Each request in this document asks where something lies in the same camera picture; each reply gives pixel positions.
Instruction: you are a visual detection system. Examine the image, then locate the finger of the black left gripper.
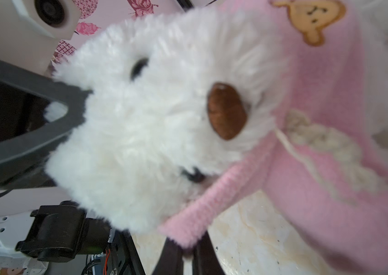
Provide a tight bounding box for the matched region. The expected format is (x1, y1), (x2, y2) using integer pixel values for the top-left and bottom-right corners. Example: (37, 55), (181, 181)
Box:
(0, 60), (90, 109)
(0, 116), (83, 190)

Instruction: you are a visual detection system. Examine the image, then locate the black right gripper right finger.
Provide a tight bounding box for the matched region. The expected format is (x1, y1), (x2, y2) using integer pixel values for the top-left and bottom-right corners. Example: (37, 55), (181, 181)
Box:
(192, 232), (225, 275)

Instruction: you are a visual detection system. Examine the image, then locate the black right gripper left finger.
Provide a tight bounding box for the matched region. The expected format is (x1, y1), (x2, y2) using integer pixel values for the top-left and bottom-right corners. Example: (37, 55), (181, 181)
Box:
(152, 238), (184, 275)

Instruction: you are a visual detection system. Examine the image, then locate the white teddy bear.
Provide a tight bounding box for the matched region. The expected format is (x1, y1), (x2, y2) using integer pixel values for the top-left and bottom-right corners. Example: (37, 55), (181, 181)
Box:
(44, 0), (388, 234)

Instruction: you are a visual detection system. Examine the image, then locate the pink teddy hoodie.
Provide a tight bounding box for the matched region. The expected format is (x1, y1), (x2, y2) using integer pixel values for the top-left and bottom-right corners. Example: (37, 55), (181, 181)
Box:
(161, 1), (388, 272)

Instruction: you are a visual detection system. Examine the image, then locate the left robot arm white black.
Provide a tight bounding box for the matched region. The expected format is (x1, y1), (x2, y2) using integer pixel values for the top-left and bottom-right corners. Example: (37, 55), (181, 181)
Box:
(0, 61), (110, 262)

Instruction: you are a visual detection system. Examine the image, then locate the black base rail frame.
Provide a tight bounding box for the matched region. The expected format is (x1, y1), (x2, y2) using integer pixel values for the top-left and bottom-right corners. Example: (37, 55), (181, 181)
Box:
(105, 229), (146, 275)

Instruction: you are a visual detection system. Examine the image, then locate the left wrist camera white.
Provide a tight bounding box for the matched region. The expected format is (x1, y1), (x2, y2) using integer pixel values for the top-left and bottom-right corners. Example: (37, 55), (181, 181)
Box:
(0, 0), (81, 75)

